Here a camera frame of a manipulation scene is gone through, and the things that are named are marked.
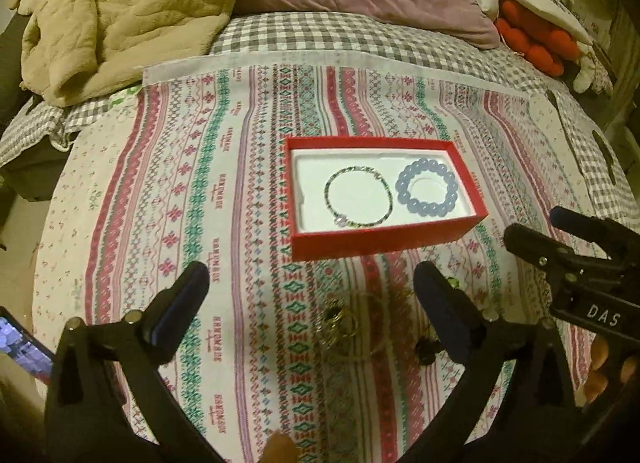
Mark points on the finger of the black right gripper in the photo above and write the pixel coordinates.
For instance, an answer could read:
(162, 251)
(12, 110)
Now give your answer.
(614, 238)
(553, 258)

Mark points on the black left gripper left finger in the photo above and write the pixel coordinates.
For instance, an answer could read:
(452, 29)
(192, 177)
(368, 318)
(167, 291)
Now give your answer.
(107, 401)

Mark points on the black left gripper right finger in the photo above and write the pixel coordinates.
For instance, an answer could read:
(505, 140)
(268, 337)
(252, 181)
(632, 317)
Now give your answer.
(515, 399)

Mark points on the black hair claw clip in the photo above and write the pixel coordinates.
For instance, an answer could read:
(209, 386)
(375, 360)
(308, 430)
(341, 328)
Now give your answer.
(426, 350)

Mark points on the gold bangle rings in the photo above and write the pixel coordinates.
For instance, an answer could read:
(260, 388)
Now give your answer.
(340, 325)

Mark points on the right hand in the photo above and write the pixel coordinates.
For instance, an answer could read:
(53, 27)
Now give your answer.
(598, 378)

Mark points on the left hand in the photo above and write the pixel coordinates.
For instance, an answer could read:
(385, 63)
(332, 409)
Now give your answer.
(279, 448)

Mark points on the smartphone with lit screen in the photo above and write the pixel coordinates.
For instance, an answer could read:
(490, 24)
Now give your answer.
(31, 355)

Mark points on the white plush toy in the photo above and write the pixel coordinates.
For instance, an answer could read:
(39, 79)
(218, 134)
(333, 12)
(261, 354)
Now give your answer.
(592, 74)

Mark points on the red orange plush toy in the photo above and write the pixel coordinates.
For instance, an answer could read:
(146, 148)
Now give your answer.
(538, 41)

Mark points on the red cardboard box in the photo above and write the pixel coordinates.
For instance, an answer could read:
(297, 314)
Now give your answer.
(353, 196)

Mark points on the beige quilted blanket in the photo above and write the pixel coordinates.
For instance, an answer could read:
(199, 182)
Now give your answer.
(76, 50)

